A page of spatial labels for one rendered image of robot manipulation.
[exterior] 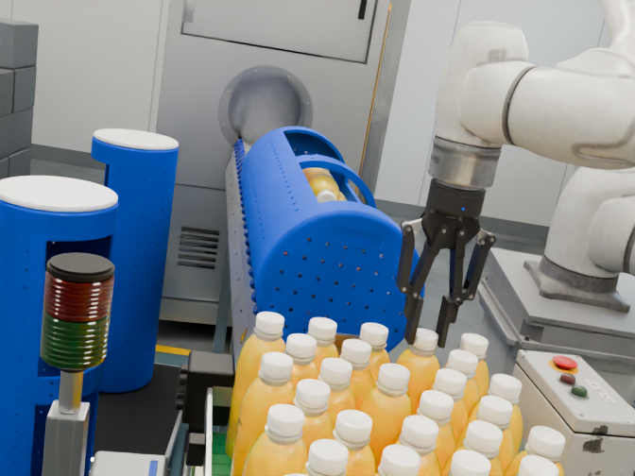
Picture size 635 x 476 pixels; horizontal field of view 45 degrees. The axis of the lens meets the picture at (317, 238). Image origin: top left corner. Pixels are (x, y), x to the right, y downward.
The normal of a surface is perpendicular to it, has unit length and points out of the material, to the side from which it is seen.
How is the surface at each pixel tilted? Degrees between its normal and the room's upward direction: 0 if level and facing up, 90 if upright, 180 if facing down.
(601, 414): 0
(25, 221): 90
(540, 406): 90
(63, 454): 90
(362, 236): 90
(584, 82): 44
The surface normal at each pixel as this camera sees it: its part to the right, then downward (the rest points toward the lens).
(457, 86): -0.66, 0.11
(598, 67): -0.19, -0.76
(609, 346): 0.00, 0.28
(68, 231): 0.48, 0.32
